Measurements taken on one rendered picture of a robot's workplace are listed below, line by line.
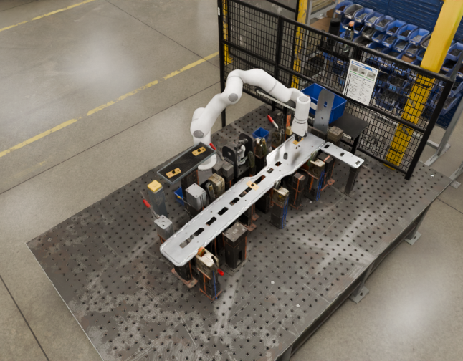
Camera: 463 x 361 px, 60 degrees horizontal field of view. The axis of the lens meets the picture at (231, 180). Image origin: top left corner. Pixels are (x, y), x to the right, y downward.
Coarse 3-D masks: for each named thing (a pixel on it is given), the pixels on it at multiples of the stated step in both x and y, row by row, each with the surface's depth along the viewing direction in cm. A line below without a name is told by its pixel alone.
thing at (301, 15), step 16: (224, 0) 479; (256, 0) 444; (272, 0) 424; (288, 0) 409; (304, 0) 391; (224, 16) 495; (240, 16) 476; (256, 16) 456; (288, 16) 420; (304, 16) 405; (224, 32) 510; (240, 32) 491; (272, 32) 449; (256, 48) 484; (288, 64) 458; (288, 80) 471
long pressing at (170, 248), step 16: (288, 144) 279; (304, 144) 278; (320, 144) 278; (272, 160) 268; (288, 160) 268; (304, 160) 268; (256, 176) 258; (272, 176) 258; (224, 192) 249; (240, 192) 249; (256, 192) 249; (208, 208) 240; (240, 208) 240; (192, 224) 232; (224, 224) 232; (176, 240) 225; (192, 240) 225; (208, 240) 225; (176, 256) 218; (192, 256) 218
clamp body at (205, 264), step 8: (200, 256) 211; (208, 256) 211; (200, 264) 213; (208, 264) 207; (216, 264) 211; (200, 272) 221; (208, 272) 211; (216, 272) 216; (200, 280) 227; (208, 280) 226; (216, 280) 227; (200, 288) 236; (208, 288) 226; (216, 288) 229; (208, 296) 233; (216, 296) 234
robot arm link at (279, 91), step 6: (276, 84) 236; (270, 90) 237; (276, 90) 237; (282, 90) 238; (288, 90) 241; (294, 90) 248; (276, 96) 240; (282, 96) 240; (288, 96) 241; (294, 96) 253
